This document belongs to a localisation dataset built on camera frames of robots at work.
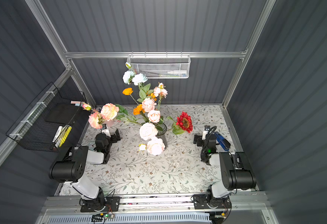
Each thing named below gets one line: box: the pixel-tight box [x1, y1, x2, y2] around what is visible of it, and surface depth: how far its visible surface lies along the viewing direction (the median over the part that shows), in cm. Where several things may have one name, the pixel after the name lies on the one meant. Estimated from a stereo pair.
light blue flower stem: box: [122, 62, 154, 103], surface depth 73 cm
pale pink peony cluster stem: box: [138, 122, 166, 156], surface depth 57 cm
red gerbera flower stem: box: [165, 111, 193, 135], surface depth 62 cm
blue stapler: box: [213, 131, 231, 152], surface depth 95 cm
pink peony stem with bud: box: [82, 103, 142, 130], surface depth 61 cm
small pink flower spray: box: [153, 82, 169, 110], surface depth 73 cm
